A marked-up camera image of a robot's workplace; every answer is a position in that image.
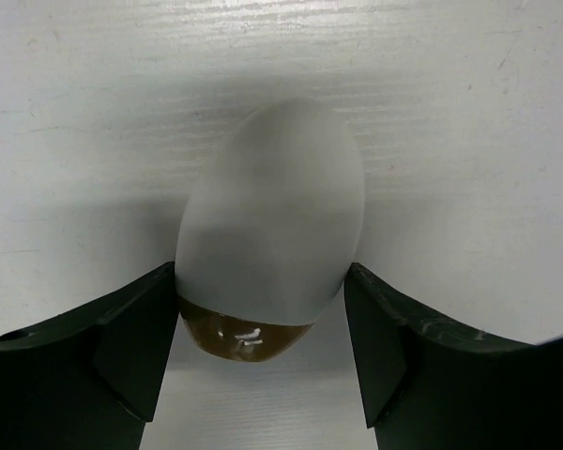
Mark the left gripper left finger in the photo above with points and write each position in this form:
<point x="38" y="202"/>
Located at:
<point x="89" y="378"/>

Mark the white makeup sponge case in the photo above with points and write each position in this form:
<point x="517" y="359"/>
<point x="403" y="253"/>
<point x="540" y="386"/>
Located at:
<point x="269" y="231"/>

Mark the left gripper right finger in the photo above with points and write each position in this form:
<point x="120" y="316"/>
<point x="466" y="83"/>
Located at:
<point x="428" y="381"/>

